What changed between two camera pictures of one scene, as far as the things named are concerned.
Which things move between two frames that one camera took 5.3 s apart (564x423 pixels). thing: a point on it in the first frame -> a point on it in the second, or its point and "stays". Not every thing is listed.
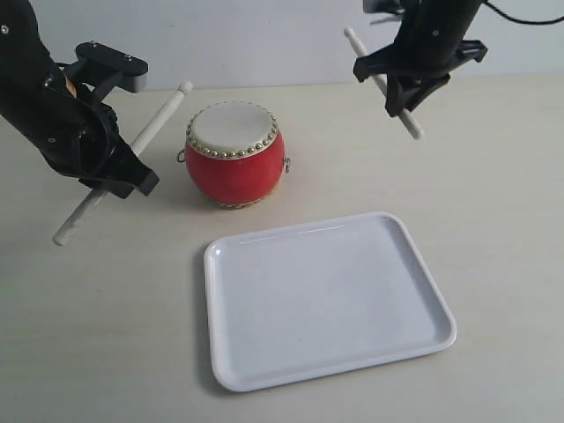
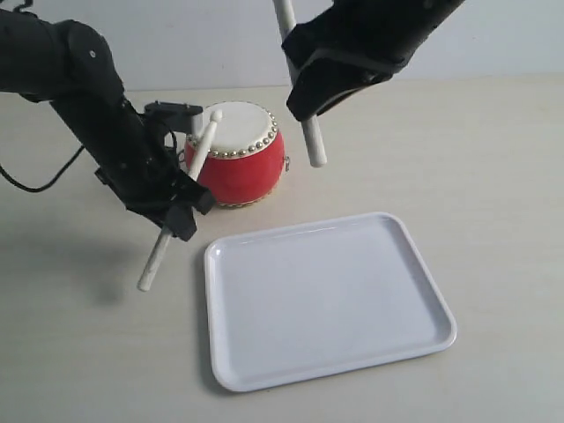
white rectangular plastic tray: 312,300 stays
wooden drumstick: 405,116 -> 286,18
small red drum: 234,152 stays
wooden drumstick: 140,144 -> 160,246
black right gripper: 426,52 -> 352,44
